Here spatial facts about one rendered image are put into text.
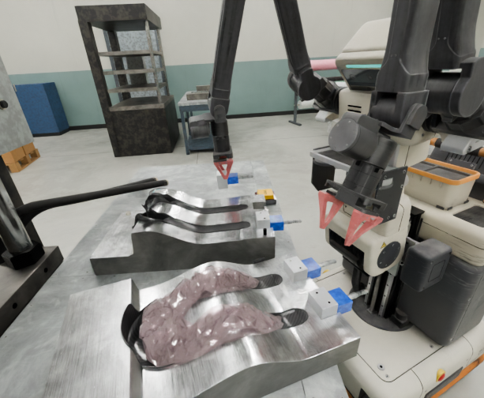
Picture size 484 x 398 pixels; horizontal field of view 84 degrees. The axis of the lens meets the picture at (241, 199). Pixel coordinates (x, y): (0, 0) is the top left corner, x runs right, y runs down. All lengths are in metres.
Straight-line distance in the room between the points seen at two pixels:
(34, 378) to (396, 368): 1.11
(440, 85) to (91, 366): 0.75
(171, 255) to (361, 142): 0.54
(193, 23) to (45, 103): 3.66
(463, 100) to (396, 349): 0.98
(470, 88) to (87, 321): 0.79
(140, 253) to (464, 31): 0.81
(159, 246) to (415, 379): 1.01
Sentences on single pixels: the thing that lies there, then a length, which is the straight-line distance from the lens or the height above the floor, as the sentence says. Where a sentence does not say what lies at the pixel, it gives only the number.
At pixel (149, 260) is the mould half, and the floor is 0.84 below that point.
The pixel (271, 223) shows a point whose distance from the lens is 0.76.
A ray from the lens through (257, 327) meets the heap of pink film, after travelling 0.52.
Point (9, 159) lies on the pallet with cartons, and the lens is 5.26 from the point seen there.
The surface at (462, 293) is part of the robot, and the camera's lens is 1.21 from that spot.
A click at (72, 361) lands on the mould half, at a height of 0.91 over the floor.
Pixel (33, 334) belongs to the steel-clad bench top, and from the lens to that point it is 0.80.
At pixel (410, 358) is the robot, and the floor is 0.28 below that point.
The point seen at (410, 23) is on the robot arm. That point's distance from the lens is 0.54.
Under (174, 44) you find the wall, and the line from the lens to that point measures 7.19.
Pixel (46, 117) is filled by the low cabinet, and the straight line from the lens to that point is 7.60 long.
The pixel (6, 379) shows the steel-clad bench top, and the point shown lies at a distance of 0.75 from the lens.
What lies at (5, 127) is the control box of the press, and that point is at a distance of 1.25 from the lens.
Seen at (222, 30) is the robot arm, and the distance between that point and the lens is 0.83.
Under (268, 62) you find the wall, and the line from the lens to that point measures 7.29.
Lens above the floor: 1.31
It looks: 27 degrees down
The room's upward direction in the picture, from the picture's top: 3 degrees counter-clockwise
